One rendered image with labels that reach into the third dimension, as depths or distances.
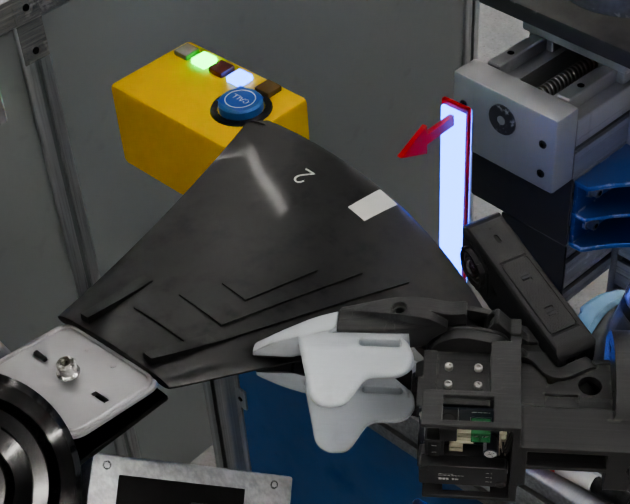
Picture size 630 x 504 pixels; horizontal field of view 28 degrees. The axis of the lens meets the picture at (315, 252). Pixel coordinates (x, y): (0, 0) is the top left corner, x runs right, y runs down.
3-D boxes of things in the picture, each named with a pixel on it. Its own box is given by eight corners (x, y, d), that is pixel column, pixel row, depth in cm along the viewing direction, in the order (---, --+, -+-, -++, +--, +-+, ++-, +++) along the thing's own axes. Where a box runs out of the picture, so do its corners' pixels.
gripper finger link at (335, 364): (238, 385, 67) (411, 399, 66) (253, 301, 71) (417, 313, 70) (241, 419, 69) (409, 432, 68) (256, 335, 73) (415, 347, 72)
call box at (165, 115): (125, 173, 122) (108, 81, 115) (201, 126, 127) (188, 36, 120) (239, 242, 113) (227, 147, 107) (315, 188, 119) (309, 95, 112)
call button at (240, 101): (210, 115, 112) (208, 99, 110) (242, 95, 114) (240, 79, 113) (241, 131, 109) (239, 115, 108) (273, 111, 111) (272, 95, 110)
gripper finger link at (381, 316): (336, 312, 68) (498, 324, 68) (338, 291, 69) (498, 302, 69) (336, 365, 72) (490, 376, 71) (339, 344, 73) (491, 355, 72)
